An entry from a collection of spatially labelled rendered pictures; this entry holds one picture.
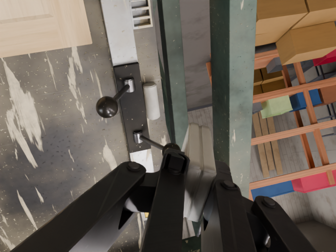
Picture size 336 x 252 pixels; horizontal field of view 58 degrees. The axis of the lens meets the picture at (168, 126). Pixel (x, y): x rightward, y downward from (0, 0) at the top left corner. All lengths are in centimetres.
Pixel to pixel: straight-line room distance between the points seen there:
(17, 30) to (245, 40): 44
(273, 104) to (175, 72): 439
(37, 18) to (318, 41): 347
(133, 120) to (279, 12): 277
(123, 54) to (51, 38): 13
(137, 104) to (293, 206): 1008
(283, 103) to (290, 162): 551
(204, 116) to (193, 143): 984
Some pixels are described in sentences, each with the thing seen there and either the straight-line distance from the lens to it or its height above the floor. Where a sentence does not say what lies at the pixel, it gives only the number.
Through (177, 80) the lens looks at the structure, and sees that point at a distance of 75.
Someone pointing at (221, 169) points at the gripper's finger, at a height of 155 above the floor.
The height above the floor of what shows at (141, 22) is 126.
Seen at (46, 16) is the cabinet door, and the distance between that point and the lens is 62.
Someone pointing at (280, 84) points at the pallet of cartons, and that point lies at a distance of 692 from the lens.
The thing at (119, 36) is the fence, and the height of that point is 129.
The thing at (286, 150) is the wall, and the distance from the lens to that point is 1046.
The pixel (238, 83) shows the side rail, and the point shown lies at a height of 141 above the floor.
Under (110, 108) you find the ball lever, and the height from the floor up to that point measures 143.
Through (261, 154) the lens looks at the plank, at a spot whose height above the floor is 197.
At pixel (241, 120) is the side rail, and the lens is 73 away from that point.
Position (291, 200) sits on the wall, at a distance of 1056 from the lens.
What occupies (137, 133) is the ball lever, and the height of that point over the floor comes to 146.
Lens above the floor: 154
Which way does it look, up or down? 7 degrees down
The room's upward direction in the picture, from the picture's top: 167 degrees clockwise
